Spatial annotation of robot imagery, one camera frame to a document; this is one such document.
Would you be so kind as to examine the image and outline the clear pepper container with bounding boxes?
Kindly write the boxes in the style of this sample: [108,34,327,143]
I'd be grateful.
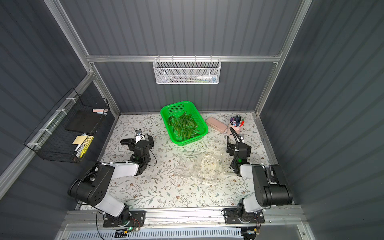
[177,152,223,182]

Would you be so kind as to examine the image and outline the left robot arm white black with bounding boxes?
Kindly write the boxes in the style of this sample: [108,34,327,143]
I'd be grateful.
[68,130,155,227]

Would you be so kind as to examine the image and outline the pink pencil case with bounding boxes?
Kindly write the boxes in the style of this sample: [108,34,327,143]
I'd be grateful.
[206,117,228,133]

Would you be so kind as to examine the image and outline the green plastic basket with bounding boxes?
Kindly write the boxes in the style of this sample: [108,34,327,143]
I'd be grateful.
[161,101,209,147]

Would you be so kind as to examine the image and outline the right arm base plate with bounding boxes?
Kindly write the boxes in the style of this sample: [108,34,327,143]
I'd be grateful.
[221,208,265,225]

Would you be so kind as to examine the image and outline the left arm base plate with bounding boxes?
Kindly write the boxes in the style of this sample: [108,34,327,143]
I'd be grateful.
[103,211,147,228]

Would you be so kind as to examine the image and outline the black notebook in basket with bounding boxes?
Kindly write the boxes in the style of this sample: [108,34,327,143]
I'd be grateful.
[65,111,105,134]

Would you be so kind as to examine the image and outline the yellow sticky note pad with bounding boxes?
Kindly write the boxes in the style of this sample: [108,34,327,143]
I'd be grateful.
[72,135,88,145]

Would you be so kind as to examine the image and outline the black stapler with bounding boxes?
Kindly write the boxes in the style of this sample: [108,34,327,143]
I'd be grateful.
[120,138,136,146]

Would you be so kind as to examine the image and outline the green peppers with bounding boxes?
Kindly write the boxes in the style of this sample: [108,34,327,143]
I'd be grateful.
[167,111,200,142]

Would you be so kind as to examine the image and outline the yellow marker in basket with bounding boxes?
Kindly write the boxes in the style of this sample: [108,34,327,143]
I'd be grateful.
[75,135,94,159]

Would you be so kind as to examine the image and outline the white wire mesh basket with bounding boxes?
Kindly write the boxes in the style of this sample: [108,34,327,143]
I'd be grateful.
[153,59,222,85]

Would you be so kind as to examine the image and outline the black wire wall basket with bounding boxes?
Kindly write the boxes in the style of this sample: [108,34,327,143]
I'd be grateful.
[24,89,110,164]

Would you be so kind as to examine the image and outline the pink pen cup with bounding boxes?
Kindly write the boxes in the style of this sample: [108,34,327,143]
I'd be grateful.
[228,115,245,134]

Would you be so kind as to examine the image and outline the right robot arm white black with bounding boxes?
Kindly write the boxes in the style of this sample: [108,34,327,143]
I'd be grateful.
[226,133,293,223]

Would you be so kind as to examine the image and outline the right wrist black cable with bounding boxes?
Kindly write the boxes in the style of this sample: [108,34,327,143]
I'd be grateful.
[226,127,243,157]

